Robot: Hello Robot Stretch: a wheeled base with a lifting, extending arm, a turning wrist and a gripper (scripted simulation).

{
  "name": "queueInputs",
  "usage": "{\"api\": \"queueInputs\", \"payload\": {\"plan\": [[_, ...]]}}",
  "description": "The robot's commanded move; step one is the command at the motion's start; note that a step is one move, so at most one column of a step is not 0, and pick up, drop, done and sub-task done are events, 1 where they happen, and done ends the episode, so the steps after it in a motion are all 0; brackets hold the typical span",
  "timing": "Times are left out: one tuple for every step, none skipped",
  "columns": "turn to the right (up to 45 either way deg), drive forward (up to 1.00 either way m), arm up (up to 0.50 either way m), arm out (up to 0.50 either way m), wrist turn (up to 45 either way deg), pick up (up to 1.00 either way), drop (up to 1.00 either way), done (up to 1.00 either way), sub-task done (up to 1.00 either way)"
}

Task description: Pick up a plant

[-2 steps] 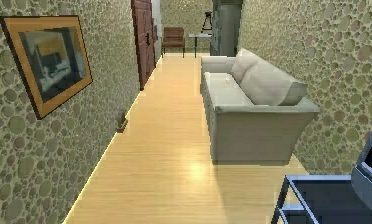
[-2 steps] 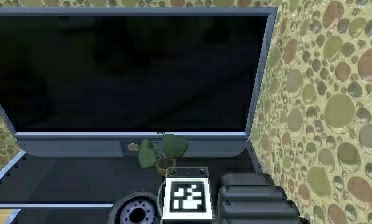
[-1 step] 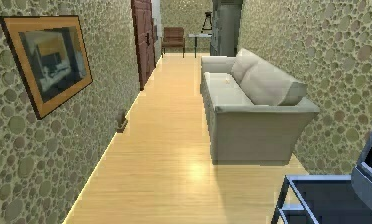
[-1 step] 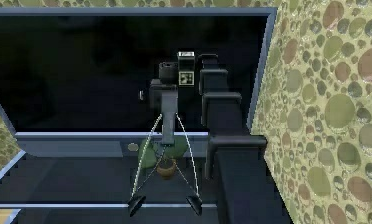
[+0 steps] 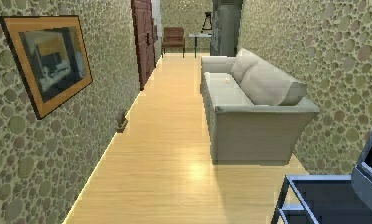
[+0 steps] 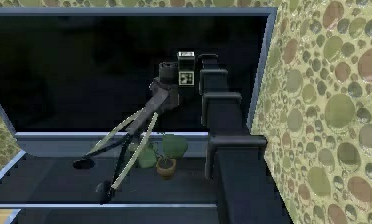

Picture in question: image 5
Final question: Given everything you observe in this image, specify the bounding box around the beige sofa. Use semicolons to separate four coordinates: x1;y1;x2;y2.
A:
199;48;321;166

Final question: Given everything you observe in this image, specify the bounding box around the brown wooden chair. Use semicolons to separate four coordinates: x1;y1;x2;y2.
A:
160;26;187;59

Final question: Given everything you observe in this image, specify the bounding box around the grey glass top table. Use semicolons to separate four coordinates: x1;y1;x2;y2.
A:
188;32;213;59

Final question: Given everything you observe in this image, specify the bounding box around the dark red room door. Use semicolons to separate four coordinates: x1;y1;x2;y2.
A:
130;0;157;92

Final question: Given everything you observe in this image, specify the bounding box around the grey metal fridge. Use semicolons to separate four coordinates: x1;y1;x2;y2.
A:
209;0;244;58

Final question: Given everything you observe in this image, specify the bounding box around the black tripod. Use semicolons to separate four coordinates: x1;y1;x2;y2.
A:
200;11;214;34

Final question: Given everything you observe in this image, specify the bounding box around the black television stand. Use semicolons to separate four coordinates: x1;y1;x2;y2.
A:
270;173;372;224

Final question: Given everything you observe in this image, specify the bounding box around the grey television set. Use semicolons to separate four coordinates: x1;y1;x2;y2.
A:
350;121;372;217

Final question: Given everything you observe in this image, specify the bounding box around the orange framed wall picture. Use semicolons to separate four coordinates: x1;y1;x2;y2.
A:
0;15;94;121

